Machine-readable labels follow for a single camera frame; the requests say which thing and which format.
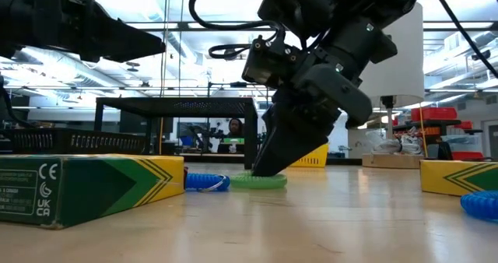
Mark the white shade table lamp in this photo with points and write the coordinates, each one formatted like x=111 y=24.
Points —
x=408 y=72

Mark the Crayola crayon box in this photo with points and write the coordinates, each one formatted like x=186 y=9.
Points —
x=439 y=177
x=97 y=185

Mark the yellow pole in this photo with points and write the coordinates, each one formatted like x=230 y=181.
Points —
x=421 y=130

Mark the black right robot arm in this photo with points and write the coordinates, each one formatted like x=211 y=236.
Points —
x=373 y=2

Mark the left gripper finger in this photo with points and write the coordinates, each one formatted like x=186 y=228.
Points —
x=116 y=41

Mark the background black robot arm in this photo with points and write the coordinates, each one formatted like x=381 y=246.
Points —
x=202 y=136

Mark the green rectangular box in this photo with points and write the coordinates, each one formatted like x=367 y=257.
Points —
x=235 y=140

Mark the clear storage bin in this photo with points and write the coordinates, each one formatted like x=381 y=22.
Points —
x=463 y=142

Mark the yellow plastic basket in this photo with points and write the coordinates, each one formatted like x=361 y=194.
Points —
x=317 y=158

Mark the large red storage bin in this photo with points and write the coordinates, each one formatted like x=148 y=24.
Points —
x=433 y=114

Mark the small red storage bin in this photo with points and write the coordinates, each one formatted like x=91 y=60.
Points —
x=463 y=125

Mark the black mesh desk shelf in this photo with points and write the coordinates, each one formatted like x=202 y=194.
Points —
x=175 y=106

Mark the orange storage bin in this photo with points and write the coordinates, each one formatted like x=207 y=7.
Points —
x=428 y=131

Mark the green coil wristband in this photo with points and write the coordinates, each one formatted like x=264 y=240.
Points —
x=272 y=182

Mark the black storage rack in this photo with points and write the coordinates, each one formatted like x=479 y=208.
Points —
x=428 y=123

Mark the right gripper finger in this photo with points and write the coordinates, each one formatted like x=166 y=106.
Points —
x=267 y=127
x=292 y=146

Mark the person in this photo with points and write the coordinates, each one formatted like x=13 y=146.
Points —
x=235 y=127

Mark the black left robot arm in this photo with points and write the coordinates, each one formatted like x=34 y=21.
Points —
x=15 y=22

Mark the black plastic basket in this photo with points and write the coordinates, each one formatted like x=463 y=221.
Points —
x=97 y=142

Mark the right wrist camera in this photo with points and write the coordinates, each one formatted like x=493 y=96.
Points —
x=264 y=66

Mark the black aluminium frame rail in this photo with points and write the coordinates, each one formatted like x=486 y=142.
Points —
x=346 y=162

